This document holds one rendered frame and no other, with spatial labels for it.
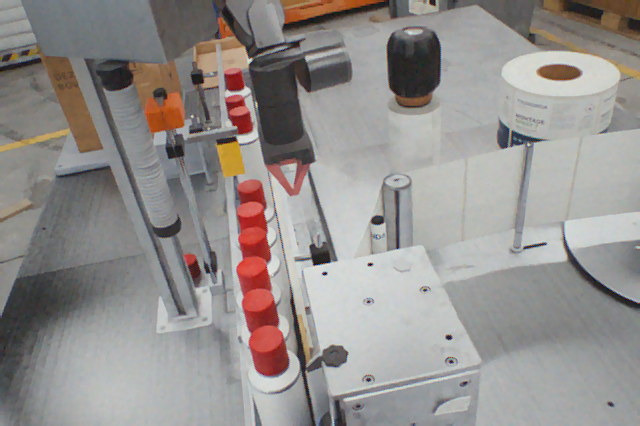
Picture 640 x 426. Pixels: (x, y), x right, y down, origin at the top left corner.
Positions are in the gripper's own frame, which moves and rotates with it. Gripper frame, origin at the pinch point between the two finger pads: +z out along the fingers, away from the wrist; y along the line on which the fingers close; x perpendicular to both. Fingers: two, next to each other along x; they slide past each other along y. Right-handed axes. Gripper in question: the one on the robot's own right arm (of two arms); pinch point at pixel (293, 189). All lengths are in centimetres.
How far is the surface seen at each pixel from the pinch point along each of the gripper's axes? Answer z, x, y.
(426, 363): -12.4, -4.8, -44.5
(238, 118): -6.5, 5.9, 13.4
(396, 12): 57, -89, 249
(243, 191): -6.9, 6.7, -8.6
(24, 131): 98, 147, 281
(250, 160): 0.8, 5.4, 12.5
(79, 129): 10, 44, 59
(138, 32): -30.1, 12.3, -14.8
